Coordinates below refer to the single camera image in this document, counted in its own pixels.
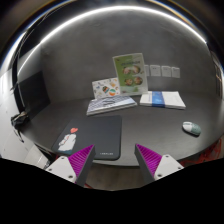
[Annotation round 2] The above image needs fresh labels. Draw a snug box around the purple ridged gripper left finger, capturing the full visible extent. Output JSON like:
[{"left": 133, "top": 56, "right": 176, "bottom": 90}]
[{"left": 47, "top": 145, "right": 96, "bottom": 187}]

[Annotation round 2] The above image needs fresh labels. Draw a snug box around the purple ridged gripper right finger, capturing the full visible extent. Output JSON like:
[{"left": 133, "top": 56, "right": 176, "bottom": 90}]
[{"left": 135, "top": 144, "right": 183, "bottom": 183}]

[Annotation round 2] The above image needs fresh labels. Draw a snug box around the white and green computer mouse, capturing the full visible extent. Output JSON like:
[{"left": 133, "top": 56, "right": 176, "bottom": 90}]
[{"left": 182, "top": 121, "right": 201, "bottom": 136}]

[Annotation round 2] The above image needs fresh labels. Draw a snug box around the black mouse pad with cartoon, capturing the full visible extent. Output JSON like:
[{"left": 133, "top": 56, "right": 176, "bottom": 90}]
[{"left": 52, "top": 116, "right": 122, "bottom": 160}]

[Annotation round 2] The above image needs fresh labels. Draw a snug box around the white patterned keyboard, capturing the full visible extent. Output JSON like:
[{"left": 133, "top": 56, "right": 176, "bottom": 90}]
[{"left": 86, "top": 95, "right": 137, "bottom": 116}]

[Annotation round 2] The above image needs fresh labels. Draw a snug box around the white book with blue band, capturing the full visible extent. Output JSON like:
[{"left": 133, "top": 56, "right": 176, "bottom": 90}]
[{"left": 140, "top": 91, "right": 186, "bottom": 109}]

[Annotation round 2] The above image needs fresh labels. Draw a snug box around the black monitor screen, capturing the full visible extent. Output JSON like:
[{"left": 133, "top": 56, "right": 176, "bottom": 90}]
[{"left": 18, "top": 71, "right": 50, "bottom": 117}]

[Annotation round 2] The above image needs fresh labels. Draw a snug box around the white cartoon picture card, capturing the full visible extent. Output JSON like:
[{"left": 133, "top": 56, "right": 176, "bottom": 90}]
[{"left": 92, "top": 78, "right": 120, "bottom": 99}]

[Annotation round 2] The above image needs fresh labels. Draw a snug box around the green standing picture book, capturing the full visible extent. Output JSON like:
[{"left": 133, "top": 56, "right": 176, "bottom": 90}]
[{"left": 113, "top": 53, "right": 148, "bottom": 96}]

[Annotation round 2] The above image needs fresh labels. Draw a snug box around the white wall paper sheet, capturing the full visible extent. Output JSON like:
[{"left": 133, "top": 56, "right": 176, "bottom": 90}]
[
  {"left": 161, "top": 66, "right": 172, "bottom": 77},
  {"left": 172, "top": 67, "right": 180, "bottom": 78},
  {"left": 150, "top": 65, "right": 161, "bottom": 77},
  {"left": 144, "top": 65, "right": 150, "bottom": 77}
]

